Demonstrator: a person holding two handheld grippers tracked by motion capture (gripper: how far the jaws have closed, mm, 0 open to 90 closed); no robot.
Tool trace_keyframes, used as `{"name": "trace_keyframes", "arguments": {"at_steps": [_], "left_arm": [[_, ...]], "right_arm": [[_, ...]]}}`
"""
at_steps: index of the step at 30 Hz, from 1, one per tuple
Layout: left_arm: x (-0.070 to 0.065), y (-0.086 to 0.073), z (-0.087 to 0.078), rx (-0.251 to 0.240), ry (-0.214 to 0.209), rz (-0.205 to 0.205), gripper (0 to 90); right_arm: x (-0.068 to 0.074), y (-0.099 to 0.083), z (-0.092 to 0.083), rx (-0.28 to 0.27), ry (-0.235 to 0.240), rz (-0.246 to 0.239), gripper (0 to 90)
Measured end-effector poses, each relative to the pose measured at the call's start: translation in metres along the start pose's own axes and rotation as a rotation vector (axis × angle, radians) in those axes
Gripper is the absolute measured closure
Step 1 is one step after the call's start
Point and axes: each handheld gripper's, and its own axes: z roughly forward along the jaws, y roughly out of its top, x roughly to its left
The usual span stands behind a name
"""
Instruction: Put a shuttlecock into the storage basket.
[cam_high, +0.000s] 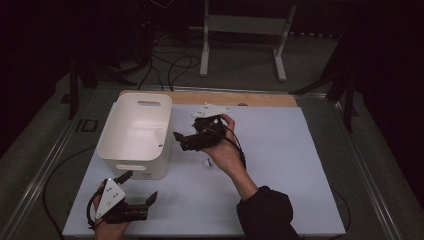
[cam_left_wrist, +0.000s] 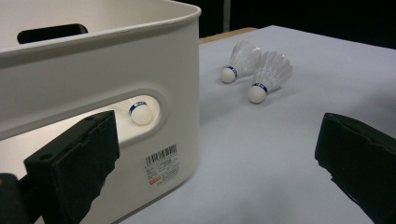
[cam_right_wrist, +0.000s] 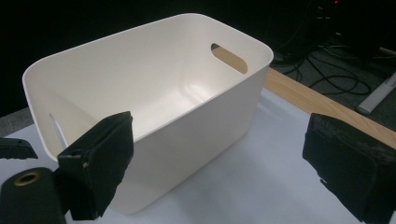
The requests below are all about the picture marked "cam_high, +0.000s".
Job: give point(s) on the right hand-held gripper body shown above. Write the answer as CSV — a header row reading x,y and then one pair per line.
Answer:
x,y
206,135

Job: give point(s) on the black stand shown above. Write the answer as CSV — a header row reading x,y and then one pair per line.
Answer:
x,y
348,106
73,90

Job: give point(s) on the metal floor rail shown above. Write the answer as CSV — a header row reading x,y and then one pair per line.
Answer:
x,y
213,89
36,180
370,180

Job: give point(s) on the person's left hand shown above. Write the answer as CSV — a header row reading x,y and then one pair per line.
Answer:
x,y
110,231

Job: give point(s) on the white metal stand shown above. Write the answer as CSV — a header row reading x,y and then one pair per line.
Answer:
x,y
246,25

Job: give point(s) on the person's right hand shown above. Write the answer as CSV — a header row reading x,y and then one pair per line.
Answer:
x,y
228,156

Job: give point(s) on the white plastic bin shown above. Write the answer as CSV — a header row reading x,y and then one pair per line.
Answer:
x,y
133,133

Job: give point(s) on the white table mat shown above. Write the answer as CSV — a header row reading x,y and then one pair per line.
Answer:
x,y
200,200

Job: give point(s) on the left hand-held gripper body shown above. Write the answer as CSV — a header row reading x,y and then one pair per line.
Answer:
x,y
110,198

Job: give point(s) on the wooden board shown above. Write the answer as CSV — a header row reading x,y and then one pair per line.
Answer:
x,y
260,99

